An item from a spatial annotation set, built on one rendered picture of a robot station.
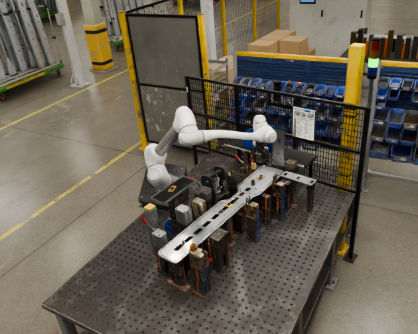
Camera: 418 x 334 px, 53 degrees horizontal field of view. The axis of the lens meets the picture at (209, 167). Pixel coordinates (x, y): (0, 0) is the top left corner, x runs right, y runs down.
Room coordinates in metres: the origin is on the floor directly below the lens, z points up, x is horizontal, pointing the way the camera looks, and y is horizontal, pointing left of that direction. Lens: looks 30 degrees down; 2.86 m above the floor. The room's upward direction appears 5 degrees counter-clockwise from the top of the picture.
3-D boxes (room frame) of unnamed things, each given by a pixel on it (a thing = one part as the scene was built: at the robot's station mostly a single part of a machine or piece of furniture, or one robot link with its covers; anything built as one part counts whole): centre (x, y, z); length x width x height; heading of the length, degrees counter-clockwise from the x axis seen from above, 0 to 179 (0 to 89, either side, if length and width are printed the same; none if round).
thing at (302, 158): (3.45, -0.56, 1.02); 0.90 x 0.22 x 0.03; 49
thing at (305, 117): (3.34, -0.86, 1.30); 0.23 x 0.02 x 0.31; 49
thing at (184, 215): (2.50, 0.22, 0.90); 0.13 x 0.10 x 0.41; 49
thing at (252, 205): (2.57, -0.30, 0.87); 0.12 x 0.09 x 0.35; 49
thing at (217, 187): (2.85, -0.03, 0.94); 0.18 x 0.13 x 0.49; 139
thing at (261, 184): (2.62, -0.12, 1.00); 1.38 x 0.22 x 0.02; 139
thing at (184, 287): (2.16, 0.29, 0.84); 0.18 x 0.06 x 0.29; 49
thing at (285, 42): (7.53, -1.52, 0.52); 1.20 x 0.80 x 1.05; 145
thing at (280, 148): (3.18, -0.61, 1.17); 0.12 x 0.01 x 0.34; 49
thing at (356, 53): (3.15, -1.20, 1.00); 0.18 x 0.18 x 2.00; 49
